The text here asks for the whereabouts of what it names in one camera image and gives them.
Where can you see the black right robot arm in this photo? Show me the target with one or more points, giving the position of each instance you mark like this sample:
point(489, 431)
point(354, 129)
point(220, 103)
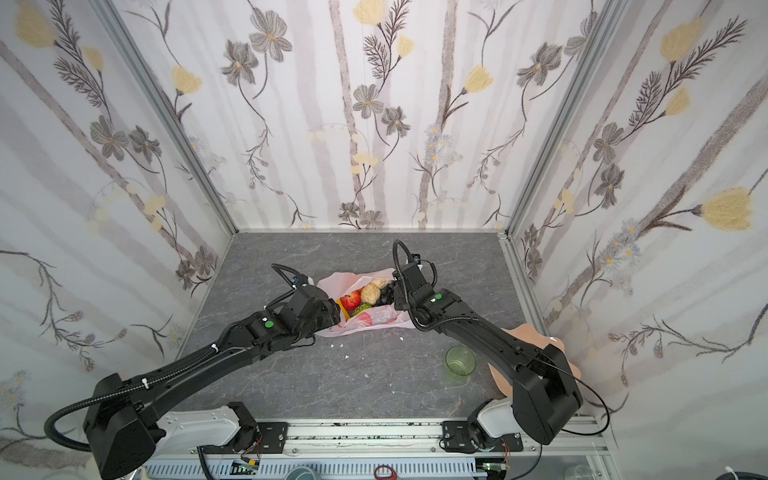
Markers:
point(546, 394)

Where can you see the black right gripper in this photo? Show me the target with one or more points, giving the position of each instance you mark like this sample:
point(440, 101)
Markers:
point(402, 294)

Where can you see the aluminium frame rail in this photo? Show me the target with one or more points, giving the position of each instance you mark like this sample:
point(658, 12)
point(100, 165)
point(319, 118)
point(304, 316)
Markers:
point(387, 449)

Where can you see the pink plastic bag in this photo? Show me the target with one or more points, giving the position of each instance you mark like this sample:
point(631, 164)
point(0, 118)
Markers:
point(374, 318)

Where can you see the yellow fake banana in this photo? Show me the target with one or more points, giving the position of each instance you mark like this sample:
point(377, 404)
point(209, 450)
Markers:
point(343, 309)

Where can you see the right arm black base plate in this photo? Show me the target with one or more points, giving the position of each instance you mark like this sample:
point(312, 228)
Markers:
point(462, 436)

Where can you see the beige fake fruit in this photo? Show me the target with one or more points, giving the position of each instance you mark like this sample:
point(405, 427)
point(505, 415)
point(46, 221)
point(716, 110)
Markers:
point(380, 283)
point(370, 294)

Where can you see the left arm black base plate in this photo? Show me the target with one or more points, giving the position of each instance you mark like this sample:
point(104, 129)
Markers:
point(252, 439)

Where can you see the dark fake grape bunch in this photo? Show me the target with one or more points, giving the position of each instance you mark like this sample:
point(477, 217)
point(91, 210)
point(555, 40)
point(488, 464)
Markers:
point(387, 295)

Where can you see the red fake apple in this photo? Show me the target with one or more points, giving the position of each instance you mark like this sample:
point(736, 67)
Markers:
point(350, 302)

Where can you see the green fake fruit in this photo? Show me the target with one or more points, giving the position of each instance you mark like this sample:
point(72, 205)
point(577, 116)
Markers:
point(361, 308)

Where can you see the green translucent plastic cup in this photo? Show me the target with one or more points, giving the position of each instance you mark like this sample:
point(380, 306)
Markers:
point(460, 361)

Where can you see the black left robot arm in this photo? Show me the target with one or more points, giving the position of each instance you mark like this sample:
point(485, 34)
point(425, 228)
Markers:
point(120, 423)

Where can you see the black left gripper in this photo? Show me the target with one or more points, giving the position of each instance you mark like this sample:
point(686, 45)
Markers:
point(327, 309)

